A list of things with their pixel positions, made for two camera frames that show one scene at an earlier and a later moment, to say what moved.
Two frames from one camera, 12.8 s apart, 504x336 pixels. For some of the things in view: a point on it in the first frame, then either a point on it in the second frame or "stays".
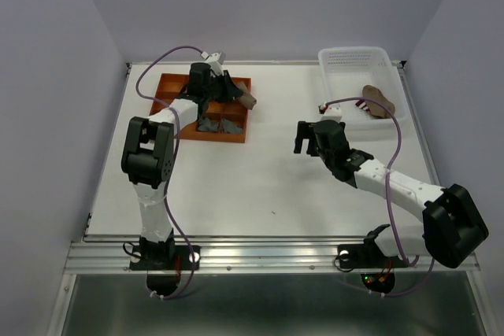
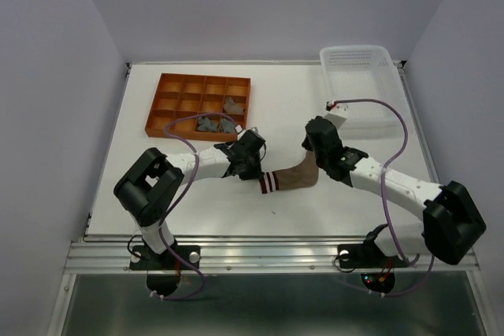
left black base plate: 164,258 stays
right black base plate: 366,256 stays
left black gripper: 230,91 → 254,174
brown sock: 376,108 → 301,175
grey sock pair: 208,125 stays
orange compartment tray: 222,119 stays
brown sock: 246,99 → 231,106
